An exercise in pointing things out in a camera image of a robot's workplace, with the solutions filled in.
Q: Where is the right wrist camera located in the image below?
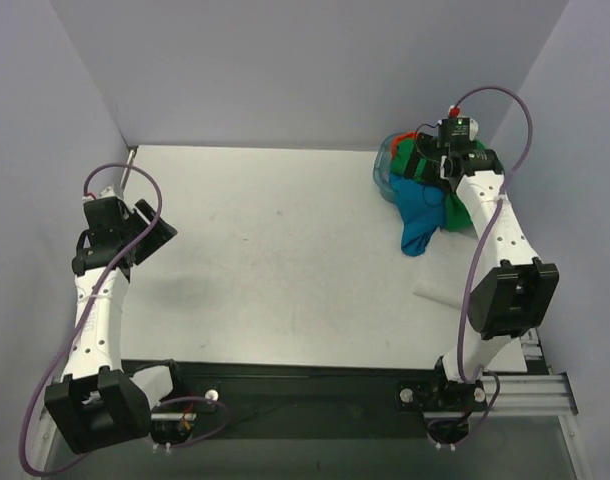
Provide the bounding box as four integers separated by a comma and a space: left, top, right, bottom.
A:
437, 117, 479, 150

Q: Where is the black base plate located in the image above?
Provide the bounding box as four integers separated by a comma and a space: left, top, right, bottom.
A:
119, 359, 486, 441

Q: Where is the green t shirt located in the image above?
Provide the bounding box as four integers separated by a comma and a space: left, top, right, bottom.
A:
389, 159, 472, 232

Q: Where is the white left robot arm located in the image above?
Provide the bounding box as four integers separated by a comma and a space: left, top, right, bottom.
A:
45, 194, 188, 455

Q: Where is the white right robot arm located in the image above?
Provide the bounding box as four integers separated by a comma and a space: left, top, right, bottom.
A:
389, 133, 559, 408

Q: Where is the orange t shirt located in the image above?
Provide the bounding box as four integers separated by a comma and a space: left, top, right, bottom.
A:
391, 132, 417, 161

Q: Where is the blue t shirt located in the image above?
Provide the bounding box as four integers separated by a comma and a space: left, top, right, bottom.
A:
389, 174, 446, 257

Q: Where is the white cloth sheet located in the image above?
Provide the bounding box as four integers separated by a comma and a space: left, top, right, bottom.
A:
413, 281, 464, 309

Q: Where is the clear blue plastic bin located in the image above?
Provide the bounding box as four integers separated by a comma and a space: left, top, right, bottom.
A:
372, 132, 402, 204

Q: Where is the aluminium frame rail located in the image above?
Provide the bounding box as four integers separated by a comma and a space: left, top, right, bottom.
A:
39, 339, 579, 420

